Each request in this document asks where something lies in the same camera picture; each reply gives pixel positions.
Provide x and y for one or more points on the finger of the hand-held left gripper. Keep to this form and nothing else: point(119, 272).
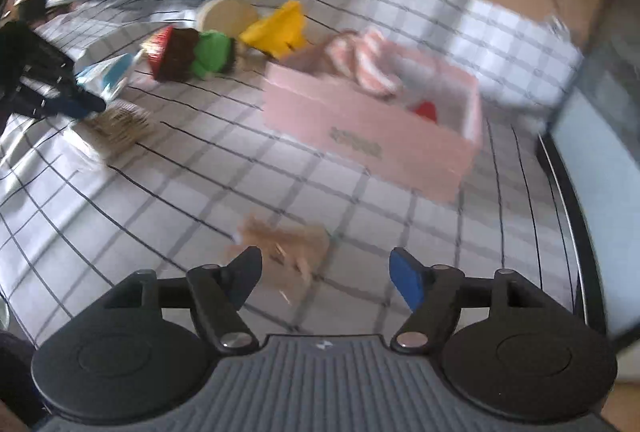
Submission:
point(50, 57)
point(80, 105)

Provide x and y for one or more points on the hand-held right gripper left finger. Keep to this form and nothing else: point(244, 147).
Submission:
point(245, 274)

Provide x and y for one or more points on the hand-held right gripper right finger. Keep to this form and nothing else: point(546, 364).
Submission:
point(407, 282)

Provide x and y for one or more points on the blue white tissue packet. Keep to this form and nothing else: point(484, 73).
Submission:
point(107, 75)

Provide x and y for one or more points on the tan wooden toy piece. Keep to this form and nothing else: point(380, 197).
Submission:
point(290, 244)

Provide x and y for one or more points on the red and brown round object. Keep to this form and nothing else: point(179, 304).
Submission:
point(170, 55)

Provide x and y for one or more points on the green round object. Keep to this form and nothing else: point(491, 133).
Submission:
point(212, 55)

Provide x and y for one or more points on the pink cardboard box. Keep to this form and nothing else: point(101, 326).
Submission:
point(350, 132)

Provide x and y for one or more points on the red gold ball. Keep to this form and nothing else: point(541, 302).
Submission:
point(426, 111)

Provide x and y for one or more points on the round beige container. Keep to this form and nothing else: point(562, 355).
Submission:
point(227, 15)

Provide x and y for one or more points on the pink white striped towel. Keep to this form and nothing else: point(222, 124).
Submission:
point(365, 62)

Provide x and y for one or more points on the white black checked tablecloth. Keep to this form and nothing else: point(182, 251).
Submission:
point(200, 192)

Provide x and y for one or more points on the computer case with glass panel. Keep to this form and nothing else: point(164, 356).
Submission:
point(600, 212)

